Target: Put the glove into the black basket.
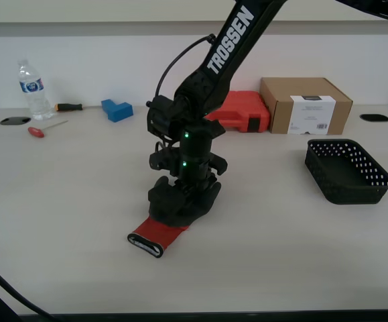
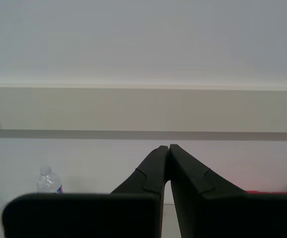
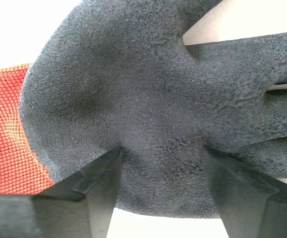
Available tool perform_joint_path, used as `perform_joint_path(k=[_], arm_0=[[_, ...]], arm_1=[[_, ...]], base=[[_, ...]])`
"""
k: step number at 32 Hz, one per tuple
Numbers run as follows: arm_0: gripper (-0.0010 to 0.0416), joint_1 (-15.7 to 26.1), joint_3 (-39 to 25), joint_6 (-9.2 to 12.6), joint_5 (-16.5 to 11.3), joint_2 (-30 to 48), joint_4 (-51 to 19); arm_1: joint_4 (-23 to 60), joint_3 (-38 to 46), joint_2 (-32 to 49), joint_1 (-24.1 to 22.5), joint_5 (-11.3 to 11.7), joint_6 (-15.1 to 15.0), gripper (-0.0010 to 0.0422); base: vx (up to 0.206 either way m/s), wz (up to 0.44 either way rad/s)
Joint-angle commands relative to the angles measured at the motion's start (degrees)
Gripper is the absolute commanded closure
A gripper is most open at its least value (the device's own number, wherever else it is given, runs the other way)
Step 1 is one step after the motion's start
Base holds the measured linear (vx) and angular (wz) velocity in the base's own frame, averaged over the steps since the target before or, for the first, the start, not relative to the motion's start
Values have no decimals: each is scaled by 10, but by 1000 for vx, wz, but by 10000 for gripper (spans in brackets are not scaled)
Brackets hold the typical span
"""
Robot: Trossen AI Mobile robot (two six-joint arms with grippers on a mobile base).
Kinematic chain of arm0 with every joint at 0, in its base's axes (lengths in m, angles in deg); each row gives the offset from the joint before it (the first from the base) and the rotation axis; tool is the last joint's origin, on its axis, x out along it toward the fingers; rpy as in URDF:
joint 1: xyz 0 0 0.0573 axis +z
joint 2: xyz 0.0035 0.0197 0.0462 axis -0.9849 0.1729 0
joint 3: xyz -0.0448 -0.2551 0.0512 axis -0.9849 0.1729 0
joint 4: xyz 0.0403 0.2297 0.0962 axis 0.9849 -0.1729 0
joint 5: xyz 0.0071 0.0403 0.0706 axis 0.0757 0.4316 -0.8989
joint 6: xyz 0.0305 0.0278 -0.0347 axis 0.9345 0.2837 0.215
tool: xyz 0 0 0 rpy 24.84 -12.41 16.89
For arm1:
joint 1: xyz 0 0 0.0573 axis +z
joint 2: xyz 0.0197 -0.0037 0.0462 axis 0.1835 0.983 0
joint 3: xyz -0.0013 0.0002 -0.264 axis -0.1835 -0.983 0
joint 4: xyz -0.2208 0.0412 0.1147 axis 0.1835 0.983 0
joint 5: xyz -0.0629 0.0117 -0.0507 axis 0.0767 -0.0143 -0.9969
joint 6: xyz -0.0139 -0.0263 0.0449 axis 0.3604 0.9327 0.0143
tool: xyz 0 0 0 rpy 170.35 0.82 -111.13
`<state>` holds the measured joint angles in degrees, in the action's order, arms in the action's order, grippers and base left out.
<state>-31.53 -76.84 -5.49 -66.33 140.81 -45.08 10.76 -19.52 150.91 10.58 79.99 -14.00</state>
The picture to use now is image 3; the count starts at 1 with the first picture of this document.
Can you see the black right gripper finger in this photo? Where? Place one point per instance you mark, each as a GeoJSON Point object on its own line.
{"type": "Point", "coordinates": [257, 213]}
{"type": "Point", "coordinates": [59, 215]}

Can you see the grey and red work glove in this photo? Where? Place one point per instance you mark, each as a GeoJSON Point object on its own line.
{"type": "Point", "coordinates": [143, 99]}

